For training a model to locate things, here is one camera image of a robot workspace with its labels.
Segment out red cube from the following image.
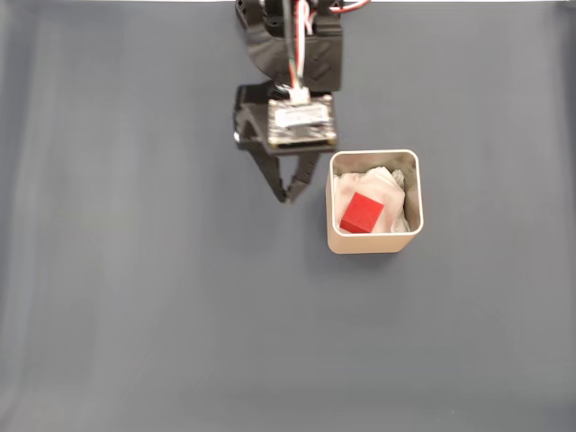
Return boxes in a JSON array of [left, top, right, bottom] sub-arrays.
[[339, 192, 386, 235]]

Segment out white red green wire cable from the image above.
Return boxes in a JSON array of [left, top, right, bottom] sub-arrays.
[[281, 0, 373, 103]]

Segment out white crumpled cloth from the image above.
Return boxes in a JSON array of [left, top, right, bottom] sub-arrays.
[[332, 166, 411, 235]]

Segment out beige square metal box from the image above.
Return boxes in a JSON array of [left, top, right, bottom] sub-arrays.
[[326, 148, 425, 256]]

